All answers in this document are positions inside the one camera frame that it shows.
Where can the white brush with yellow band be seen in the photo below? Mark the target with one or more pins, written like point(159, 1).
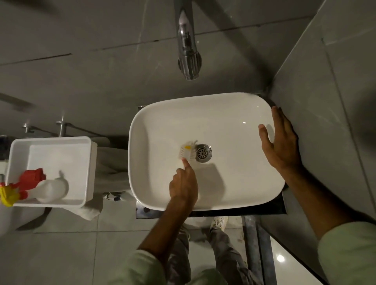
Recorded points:
point(186, 151)

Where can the chrome stop tap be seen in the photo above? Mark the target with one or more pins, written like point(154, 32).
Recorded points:
point(28, 128)
point(61, 127)

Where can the grey patterned trousers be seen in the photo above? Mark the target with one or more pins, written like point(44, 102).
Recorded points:
point(226, 255)

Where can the chrome wall faucet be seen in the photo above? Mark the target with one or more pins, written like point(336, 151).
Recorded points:
point(188, 53)

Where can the dark stone ledge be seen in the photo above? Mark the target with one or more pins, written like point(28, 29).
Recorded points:
point(4, 146)

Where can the chrome sink drain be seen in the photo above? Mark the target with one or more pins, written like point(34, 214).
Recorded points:
point(203, 153)

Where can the person's left hand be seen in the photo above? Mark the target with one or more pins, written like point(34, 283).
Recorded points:
point(185, 188)

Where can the person's right hand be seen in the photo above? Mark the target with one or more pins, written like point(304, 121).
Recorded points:
point(283, 146)

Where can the white plastic tray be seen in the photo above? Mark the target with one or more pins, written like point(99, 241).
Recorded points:
point(58, 158)

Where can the white ceramic sink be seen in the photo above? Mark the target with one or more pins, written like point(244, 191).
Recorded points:
point(223, 123)

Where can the person's right white shoe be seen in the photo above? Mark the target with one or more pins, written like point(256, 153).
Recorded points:
point(219, 225)

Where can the white toilet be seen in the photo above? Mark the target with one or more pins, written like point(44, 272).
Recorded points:
point(11, 218)

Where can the grey metal floor frame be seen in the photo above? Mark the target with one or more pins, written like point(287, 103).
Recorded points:
point(258, 252)

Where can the person's right forearm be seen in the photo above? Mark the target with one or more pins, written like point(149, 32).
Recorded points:
point(317, 202)

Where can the person's left forearm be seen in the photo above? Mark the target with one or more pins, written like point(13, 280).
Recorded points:
point(164, 232)

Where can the white towel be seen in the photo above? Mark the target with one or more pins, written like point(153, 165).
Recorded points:
point(111, 170)

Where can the red cloth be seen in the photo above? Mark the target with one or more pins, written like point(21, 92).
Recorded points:
point(32, 176)

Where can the white spray bottle yellow trigger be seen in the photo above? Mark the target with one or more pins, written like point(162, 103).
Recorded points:
point(50, 189)

